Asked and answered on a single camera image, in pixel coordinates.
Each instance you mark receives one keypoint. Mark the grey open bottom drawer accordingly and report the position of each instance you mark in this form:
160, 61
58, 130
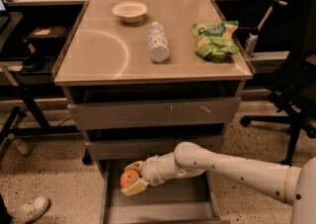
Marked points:
187, 201

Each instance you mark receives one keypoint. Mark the clear plastic water bottle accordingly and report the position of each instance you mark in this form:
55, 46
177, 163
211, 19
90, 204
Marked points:
158, 44

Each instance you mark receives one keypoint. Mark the white spray bottle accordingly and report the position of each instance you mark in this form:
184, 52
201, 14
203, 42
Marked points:
251, 41

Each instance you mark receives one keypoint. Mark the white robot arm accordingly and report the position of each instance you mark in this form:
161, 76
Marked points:
288, 184

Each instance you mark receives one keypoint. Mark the black box on shelf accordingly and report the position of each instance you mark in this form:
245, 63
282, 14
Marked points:
48, 36

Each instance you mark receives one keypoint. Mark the orange fruit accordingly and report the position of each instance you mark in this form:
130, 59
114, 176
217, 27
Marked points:
128, 177

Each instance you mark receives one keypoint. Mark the grey top drawer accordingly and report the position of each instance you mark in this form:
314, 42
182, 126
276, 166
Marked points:
154, 113

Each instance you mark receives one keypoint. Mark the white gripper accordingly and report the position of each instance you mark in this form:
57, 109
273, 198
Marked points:
149, 171

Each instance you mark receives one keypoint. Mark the black desk frame left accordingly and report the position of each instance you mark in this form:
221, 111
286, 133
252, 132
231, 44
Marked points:
23, 93

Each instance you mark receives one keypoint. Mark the white sneaker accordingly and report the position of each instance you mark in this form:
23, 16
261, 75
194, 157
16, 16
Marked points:
30, 211

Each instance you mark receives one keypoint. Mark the grey drawer cabinet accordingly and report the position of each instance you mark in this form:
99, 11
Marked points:
108, 61

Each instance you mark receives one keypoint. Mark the white paper bowl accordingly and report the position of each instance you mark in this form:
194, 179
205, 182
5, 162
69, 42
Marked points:
130, 12

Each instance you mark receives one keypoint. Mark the plastic bottle on floor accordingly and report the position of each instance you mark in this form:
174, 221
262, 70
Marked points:
19, 144

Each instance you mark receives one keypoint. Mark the black office chair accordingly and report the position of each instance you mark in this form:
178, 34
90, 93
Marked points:
293, 84

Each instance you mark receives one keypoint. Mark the green chip bag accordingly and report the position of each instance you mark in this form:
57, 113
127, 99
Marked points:
214, 40

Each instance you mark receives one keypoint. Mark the grey middle drawer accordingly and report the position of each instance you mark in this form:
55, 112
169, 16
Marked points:
103, 149

